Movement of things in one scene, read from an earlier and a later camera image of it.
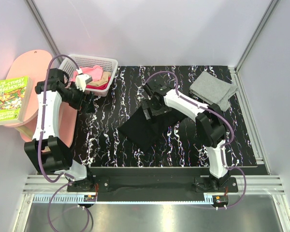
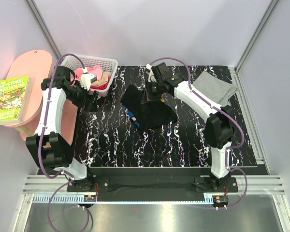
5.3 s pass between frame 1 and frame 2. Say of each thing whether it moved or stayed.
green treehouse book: stayed
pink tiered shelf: stayed
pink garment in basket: stayed
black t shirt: moved
